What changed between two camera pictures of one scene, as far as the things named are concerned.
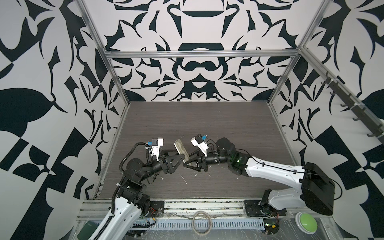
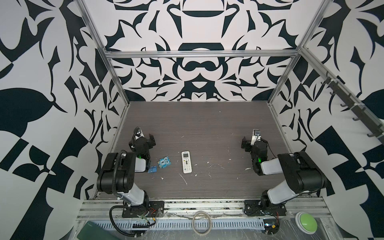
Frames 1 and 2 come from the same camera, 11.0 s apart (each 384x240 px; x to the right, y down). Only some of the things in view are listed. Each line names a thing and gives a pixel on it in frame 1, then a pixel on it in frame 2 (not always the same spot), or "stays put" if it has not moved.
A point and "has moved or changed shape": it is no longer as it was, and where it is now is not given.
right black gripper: (204, 162) to (248, 143)
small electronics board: (271, 226) stays put
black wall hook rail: (362, 114) stays put
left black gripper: (163, 164) to (150, 142)
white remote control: (181, 150) has moved or changed shape
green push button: (306, 222) stays put
